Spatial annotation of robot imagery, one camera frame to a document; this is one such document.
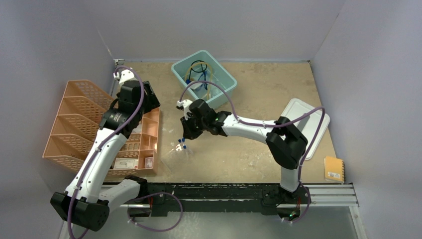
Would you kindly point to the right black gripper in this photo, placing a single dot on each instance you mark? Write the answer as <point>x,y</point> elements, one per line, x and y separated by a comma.
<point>189,133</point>

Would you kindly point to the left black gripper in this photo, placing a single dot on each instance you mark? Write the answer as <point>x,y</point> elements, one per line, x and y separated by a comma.
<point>151,102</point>

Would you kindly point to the small clear plastic bag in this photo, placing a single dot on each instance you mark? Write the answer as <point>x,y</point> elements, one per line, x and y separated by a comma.
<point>195,85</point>

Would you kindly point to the amber rubber tubing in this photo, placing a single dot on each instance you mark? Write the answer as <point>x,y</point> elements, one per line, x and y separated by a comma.
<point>199,70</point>

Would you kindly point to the teal plastic bin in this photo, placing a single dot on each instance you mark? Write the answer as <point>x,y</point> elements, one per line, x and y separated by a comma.
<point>222,81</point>

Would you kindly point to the blue safety glasses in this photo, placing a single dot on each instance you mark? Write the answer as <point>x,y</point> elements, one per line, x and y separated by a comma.
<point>204,76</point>

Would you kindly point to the white plastic bin lid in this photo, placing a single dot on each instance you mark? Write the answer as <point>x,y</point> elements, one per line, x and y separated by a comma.
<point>296,108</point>

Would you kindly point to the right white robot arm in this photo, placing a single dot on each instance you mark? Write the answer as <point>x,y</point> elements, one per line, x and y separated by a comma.
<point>286,143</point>

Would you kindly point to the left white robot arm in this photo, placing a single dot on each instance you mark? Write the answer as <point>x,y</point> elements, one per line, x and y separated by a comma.
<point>83,203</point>

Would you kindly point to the clear plastic box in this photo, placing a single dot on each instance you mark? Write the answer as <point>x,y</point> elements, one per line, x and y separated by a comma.
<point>176,157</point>

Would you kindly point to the orange compartment tray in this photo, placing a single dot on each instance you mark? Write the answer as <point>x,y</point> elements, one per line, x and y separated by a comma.
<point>140,149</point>

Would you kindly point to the orange file organizer rack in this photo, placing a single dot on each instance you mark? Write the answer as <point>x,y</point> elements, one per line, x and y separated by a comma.
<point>76,124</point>

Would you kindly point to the yellow spiral notebook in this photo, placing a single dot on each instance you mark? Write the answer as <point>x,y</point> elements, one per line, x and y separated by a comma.
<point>334,170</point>

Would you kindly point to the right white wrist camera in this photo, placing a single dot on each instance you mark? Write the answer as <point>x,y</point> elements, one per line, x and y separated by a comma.
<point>184,105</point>

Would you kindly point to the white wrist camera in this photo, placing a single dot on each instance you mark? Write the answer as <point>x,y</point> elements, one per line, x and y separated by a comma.
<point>184,105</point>
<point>123,75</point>

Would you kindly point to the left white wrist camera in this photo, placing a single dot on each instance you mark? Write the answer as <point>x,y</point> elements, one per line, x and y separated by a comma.
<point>123,75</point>

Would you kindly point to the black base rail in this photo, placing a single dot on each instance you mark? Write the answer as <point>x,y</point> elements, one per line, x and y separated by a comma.
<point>265,198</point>

